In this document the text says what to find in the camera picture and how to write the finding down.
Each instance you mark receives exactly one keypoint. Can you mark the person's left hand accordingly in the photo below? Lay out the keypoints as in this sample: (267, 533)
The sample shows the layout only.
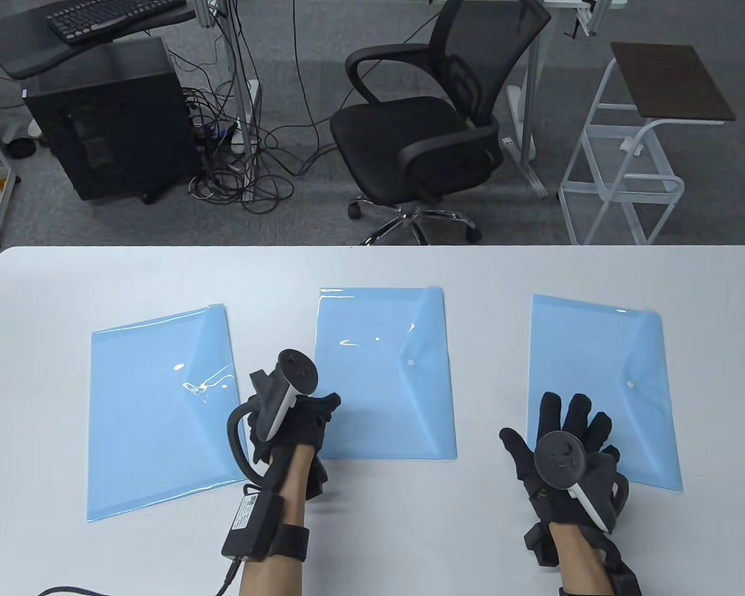
(310, 428)

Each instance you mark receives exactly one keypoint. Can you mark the person's right hand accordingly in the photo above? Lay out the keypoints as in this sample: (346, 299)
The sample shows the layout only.
(571, 503)

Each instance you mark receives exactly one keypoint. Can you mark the blue plastic snap folder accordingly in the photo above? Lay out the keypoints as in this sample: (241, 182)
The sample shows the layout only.
(379, 397)
(149, 422)
(590, 360)

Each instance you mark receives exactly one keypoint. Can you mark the person's right forearm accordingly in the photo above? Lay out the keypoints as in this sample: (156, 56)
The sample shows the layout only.
(580, 559)

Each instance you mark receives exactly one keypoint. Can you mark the person's left forearm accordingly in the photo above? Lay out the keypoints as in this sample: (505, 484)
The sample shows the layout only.
(267, 577)

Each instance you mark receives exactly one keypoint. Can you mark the grey and white handheld controller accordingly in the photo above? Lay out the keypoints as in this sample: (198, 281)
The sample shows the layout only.
(288, 379)
(559, 459)

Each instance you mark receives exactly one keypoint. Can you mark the white power strip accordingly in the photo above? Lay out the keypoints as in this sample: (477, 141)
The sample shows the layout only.
(239, 144)

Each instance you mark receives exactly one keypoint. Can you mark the black mesh office chair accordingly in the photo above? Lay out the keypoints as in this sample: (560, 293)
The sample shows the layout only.
(410, 130)

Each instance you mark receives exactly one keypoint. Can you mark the silver aluminium desk leg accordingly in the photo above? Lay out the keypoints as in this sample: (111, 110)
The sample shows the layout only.
(241, 81)

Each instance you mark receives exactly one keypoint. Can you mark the black computer tower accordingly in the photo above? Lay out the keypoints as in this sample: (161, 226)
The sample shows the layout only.
(112, 124)

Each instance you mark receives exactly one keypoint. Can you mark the black round disc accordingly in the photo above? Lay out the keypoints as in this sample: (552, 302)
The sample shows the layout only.
(22, 149)

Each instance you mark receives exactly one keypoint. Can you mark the white side table brown top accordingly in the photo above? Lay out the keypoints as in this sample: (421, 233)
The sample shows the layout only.
(670, 81)

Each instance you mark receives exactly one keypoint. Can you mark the black keyboard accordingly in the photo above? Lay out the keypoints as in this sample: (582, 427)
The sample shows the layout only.
(99, 15)

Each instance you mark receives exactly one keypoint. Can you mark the black curved desk top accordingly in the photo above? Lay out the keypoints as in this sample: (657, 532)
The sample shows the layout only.
(18, 59)

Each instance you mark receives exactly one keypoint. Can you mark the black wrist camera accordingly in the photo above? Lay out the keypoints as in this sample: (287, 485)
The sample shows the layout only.
(537, 546)

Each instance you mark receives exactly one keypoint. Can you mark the white desk frame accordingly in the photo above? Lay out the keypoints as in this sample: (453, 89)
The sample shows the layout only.
(532, 93)

